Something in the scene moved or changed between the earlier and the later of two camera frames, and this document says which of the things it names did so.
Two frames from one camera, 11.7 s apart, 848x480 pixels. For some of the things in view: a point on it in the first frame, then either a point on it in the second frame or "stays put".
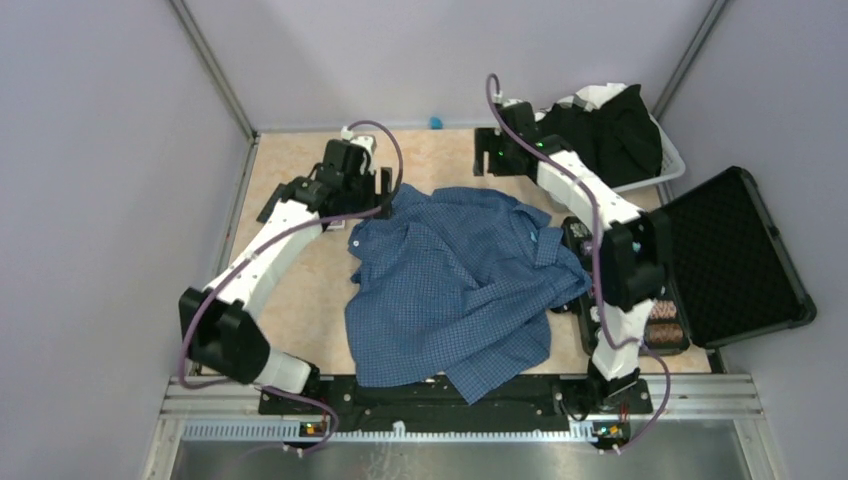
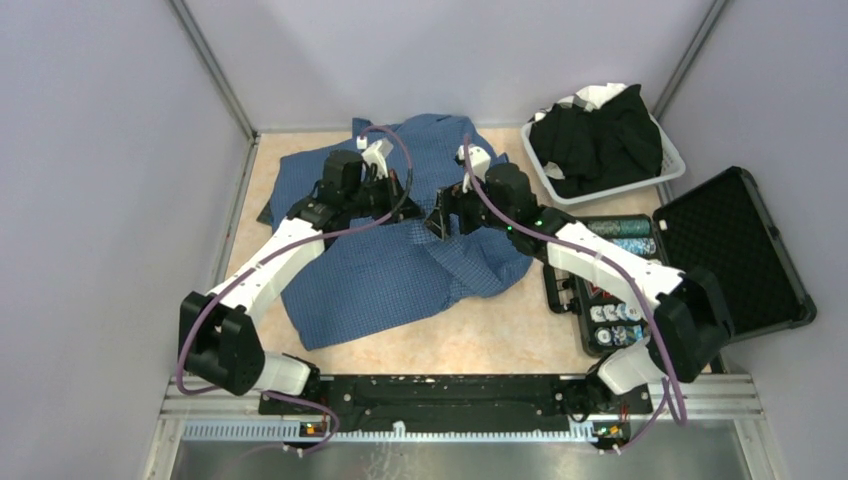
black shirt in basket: [617, 139] stays put
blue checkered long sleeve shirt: [457, 285] -> [391, 275]
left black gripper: [382, 200] stays put
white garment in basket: [590, 98] stays put
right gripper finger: [478, 166] -> [434, 221]
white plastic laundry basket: [672, 163] stays put
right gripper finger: [485, 139] -> [450, 199]
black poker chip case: [729, 272] stays put
